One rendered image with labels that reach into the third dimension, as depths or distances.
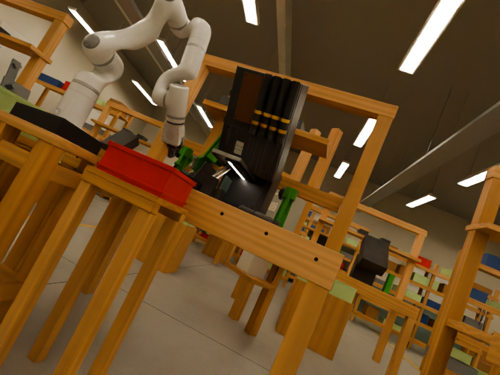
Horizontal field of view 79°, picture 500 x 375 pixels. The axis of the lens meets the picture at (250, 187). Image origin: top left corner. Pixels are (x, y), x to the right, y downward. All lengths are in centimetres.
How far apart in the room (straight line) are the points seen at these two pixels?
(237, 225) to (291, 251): 26
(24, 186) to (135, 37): 78
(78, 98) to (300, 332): 132
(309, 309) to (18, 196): 115
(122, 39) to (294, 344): 146
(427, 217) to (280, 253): 1163
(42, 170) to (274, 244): 93
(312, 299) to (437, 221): 1173
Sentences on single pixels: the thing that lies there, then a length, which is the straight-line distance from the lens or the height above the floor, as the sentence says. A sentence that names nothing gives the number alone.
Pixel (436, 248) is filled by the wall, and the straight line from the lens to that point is 1279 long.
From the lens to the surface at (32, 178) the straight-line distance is 137.
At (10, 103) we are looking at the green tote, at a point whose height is 91.
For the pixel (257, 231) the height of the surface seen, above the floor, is 84.
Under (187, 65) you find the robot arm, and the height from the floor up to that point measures 137.
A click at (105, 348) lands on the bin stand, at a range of 143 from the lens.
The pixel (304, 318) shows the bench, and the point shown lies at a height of 62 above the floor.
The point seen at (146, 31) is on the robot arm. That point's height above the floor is 145.
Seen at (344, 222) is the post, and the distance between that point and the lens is 191.
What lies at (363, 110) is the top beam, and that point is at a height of 185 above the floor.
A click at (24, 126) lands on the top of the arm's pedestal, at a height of 83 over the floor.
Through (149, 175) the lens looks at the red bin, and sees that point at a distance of 118.
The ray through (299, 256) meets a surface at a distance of 128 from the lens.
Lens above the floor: 81
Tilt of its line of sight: 9 degrees up
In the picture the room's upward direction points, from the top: 25 degrees clockwise
